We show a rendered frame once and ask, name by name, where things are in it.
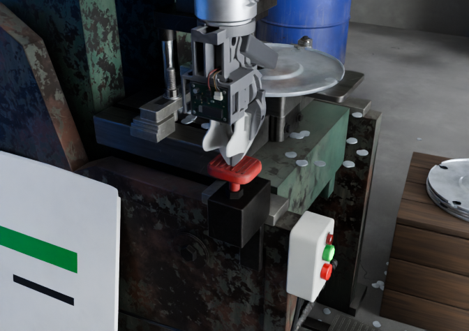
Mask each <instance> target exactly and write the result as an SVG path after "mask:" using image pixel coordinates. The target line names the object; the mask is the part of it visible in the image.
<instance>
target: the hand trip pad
mask: <svg viewBox="0 0 469 331"><path fill-rule="evenodd" d="M261 169H262V165H261V162H260V161H259V160H258V159H256V158H253V157H249V156H244V157H243V159H242V160H241V161H240V162H238V163H237V164H236V165H235V166H234V167H233V166H231V165H228V164H227V163H226V161H225V159H224V158H223V157H222V155H221V154H219V155H218V156H216V157H215V158H214V159H213V160H211V161H210V162H209V163H208V164H207V172H208V174H209V175H211V176H212V177H215V178H219V179H222V180H225V181H228V182H229V190H231V191H238V190H239V189H240V184H247V183H249V182H250V181H251V180H252V179H254V178H255V177H256V176H257V175H258V174H259V173H260V171H261Z"/></svg>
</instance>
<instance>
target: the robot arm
mask: <svg viewBox="0 0 469 331"><path fill-rule="evenodd" d="M257 2H259V0H194V8H195V16H196V17H197V27H195V28H193V29H191V47H192V65H193V69H191V70H189V71H188V72H186V73H184V74H182V75H181V86H182V100H183V113H184V114H186V113H187V112H188V111H190V110H191V114H192V115H193V116H196V117H201V118H205V119H209V129H208V131H207V132H206V134H205V136H204V137H203V139H202V148H203V150H205V151H210V150H213V149H219V151H220V153H221V155H222V157H223V158H224V159H225V161H226V163H227V164H228V165H231V166H233V167H234V166H235V165H236V164H237V163H238V162H240V161H241V160H242V159H243V157H244V156H245V154H246V153H247V151H248V149H249V147H250V146H251V144H252V142H253V140H254V138H255V136H256V135H257V133H258V131H259V129H260V127H261V125H262V123H263V121H264V118H265V114H266V102H265V93H266V90H264V89H262V84H261V80H260V78H261V77H262V74H261V73H260V72H259V71H258V70H262V69H265V68H268V69H275V68H276V63H277V60H278V53H277V52H275V51H274V50H272V49H271V48H270V47H268V46H267V45H265V44H264V43H263V42H261V41H259V40H258V39H257V38H256V37H254V36H253V35H251V33H253V32H254V31H255V18H254V17H255V16H256V15H257ZM188 83H190V95H191V100H190V101H189V102H186V85H187V84H188ZM231 124H234V132H232V127H231Z"/></svg>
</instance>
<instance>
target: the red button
mask: <svg viewBox="0 0 469 331"><path fill-rule="evenodd" d="M331 273H332V265H331V264H329V263H325V264H324V265H323V266H322V269H321V273H320V278H321V279H324V280H326V281H327V280H328V279H329V277H330V275H331Z"/></svg>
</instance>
